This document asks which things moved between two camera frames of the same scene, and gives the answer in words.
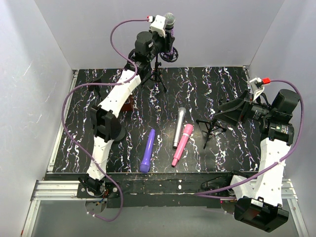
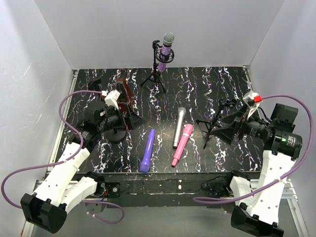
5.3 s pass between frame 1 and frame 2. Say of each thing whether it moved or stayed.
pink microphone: stayed
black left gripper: moved
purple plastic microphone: stayed
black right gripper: moved
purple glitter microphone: moved
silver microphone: stayed
